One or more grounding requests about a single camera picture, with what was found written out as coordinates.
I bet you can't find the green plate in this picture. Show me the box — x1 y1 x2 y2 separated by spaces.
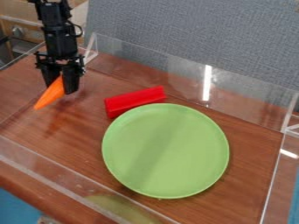
101 103 229 199

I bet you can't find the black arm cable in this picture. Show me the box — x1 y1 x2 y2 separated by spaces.
68 21 84 39

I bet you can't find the clear acrylic corner bracket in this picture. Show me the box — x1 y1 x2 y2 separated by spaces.
84 32 98 64

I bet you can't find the red block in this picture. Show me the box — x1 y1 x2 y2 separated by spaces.
104 86 165 118

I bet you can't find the clear acrylic tray wall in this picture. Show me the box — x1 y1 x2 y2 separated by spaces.
0 35 299 224

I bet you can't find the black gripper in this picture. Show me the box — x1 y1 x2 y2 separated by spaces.
34 29 84 95

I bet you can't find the orange toy carrot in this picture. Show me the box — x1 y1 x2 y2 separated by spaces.
33 77 64 109

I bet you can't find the wooden shelf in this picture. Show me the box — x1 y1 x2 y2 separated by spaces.
0 16 50 47

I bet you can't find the cardboard box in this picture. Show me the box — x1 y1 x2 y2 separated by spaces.
0 0 89 32

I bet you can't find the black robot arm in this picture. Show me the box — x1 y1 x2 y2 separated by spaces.
26 0 85 95

